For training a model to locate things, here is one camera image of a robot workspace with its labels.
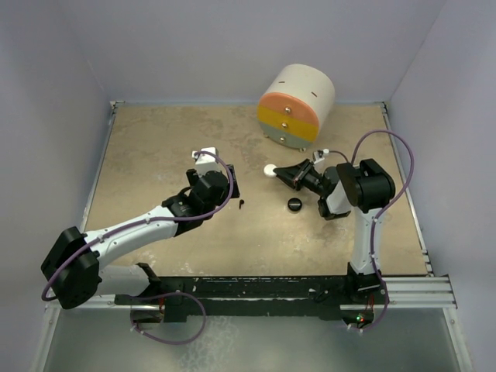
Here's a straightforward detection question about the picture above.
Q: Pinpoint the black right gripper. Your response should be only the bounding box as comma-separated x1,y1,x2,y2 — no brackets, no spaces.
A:
274,158,327,198

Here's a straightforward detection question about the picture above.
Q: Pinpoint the white earbud charging case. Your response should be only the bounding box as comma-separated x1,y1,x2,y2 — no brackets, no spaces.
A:
263,164,277,178

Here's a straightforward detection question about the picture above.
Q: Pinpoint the black earbud charging case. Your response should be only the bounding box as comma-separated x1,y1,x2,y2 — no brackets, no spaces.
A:
287,198,303,212

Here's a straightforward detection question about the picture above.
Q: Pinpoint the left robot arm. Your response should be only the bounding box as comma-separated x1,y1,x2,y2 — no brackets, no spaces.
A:
40,164,239,309

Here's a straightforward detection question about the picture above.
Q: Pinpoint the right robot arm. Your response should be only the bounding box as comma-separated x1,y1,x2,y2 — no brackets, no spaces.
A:
272,158,396,303

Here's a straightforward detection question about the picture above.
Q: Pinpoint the round white drawer cabinet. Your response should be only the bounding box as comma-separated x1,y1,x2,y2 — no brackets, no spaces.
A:
257,64,336,151

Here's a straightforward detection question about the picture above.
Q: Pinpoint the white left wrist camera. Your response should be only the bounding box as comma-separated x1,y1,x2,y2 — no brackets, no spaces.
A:
191,147,219,176

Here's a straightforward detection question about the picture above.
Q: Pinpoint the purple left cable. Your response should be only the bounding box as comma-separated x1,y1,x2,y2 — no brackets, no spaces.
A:
41,150,234,345

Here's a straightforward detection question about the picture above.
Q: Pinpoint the purple cable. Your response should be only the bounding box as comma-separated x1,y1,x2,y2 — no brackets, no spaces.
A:
327,129,415,333
41,150,234,345

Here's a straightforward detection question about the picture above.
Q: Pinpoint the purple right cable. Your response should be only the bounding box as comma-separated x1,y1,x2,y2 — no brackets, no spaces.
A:
327,129,415,333

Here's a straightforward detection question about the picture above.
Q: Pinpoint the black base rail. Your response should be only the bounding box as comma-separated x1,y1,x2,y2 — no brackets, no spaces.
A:
114,274,391,323

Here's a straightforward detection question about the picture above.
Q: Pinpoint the aluminium frame rail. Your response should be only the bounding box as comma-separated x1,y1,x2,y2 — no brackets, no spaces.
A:
52,267,456,309

